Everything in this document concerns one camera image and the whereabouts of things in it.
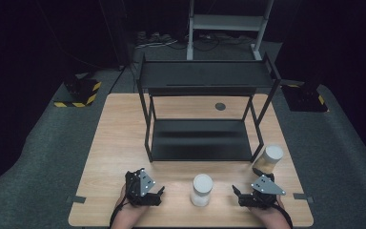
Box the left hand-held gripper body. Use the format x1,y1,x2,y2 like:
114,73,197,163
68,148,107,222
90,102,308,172
125,168,163,207

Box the black floor cables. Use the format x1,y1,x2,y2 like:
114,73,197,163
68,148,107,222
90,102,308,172
168,32,255,52

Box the black metal shelf rack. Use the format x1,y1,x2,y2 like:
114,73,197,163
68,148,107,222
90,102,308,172
135,52,282,163

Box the grey tape strip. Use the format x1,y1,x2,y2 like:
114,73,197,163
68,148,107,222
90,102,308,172
65,194,87,205
292,192,315,204

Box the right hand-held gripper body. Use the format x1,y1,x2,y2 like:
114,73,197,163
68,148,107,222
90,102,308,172
237,167,287,210

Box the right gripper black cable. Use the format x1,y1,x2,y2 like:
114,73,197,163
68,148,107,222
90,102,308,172
274,203,294,229

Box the jar with yellow contents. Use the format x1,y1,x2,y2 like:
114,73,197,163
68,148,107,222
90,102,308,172
252,144,285,176

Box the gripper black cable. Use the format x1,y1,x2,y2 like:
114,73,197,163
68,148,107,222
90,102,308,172
274,203,294,229
109,195,129,229

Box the jar with white powder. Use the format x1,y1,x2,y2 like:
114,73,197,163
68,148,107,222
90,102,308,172
189,173,214,208

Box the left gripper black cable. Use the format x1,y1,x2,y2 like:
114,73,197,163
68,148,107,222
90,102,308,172
109,195,129,229

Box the person's right hand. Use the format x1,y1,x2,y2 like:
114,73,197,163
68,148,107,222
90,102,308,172
250,195,292,229

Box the power strip with plugs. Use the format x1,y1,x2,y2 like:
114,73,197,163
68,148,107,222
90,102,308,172
135,31,179,50

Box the grey metal stand frame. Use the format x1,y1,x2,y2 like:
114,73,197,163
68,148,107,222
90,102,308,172
186,0,275,62

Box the person's left hand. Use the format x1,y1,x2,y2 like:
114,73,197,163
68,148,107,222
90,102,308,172
110,185,153,229

